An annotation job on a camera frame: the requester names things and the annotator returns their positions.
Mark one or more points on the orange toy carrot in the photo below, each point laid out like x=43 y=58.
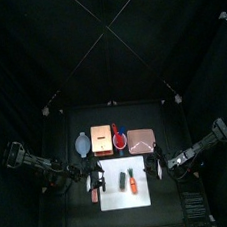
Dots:
x=133 y=183

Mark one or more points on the pink square container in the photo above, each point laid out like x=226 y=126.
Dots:
x=141 y=141

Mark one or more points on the pink plastic cup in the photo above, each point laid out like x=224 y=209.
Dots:
x=119 y=142

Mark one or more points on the white cutting board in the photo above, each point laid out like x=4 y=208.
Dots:
x=126 y=198

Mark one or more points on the toy salmon sushi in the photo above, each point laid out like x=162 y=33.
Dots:
x=94 y=195

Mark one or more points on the grey frame clamp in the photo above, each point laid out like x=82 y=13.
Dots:
x=223 y=15

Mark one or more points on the dark green toy sushi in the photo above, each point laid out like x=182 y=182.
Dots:
x=122 y=181

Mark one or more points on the red plastic utensil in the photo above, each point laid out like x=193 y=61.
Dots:
x=115 y=131

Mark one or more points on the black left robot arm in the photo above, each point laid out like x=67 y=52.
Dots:
x=30 y=159

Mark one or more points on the wooden box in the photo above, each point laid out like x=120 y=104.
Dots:
x=101 y=140

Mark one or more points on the pale blue plastic bowl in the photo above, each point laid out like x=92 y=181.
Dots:
x=82 y=145

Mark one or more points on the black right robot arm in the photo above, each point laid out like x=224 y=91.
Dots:
x=203 y=143

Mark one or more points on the grey frame corner bracket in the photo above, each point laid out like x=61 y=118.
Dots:
x=178 y=98
x=45 y=110

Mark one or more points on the blue plastic utensil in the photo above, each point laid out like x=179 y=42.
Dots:
x=121 y=131

